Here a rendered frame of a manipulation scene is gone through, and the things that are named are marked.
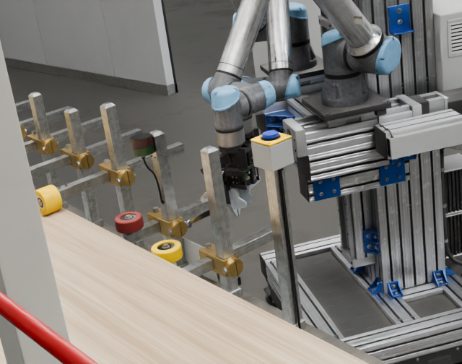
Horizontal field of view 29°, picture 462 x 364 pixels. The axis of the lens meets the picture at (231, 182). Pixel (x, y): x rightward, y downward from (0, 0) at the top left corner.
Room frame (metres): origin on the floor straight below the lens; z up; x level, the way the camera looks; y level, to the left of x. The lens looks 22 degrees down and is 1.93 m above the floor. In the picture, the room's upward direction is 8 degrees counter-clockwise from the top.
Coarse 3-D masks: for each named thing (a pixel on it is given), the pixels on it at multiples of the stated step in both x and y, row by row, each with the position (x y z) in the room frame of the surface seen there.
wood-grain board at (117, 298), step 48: (48, 240) 2.30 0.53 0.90; (96, 240) 2.26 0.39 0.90; (96, 288) 1.98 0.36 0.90; (144, 288) 1.94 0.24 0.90; (192, 288) 1.91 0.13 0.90; (96, 336) 1.75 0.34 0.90; (144, 336) 1.72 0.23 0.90; (192, 336) 1.70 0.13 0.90; (240, 336) 1.67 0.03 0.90; (288, 336) 1.64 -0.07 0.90
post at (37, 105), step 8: (32, 96) 3.00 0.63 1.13; (40, 96) 3.01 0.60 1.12; (32, 104) 3.01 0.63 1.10; (40, 104) 3.01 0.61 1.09; (32, 112) 3.02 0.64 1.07; (40, 112) 3.01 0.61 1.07; (40, 120) 3.00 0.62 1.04; (40, 128) 3.00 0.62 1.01; (48, 128) 3.02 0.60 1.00; (40, 136) 3.00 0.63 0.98; (48, 136) 3.01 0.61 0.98; (48, 176) 3.01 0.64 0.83; (56, 176) 3.01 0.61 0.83; (48, 184) 3.02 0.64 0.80; (56, 184) 3.01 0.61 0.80; (64, 200) 3.02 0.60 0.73
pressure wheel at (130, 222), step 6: (120, 216) 2.39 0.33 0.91; (126, 216) 2.37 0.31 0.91; (132, 216) 2.38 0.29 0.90; (138, 216) 2.37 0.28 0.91; (120, 222) 2.34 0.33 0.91; (126, 222) 2.34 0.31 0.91; (132, 222) 2.34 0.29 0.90; (138, 222) 2.35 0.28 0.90; (120, 228) 2.35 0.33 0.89; (126, 228) 2.34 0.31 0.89; (132, 228) 2.34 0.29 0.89; (138, 228) 2.35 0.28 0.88
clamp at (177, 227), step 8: (160, 208) 2.49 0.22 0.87; (152, 216) 2.44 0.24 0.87; (160, 216) 2.43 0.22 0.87; (160, 224) 2.41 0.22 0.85; (168, 224) 2.38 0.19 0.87; (176, 224) 2.37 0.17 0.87; (184, 224) 2.38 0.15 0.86; (160, 232) 2.42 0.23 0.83; (168, 232) 2.37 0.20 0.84; (176, 232) 2.36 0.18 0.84; (184, 232) 2.38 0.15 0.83
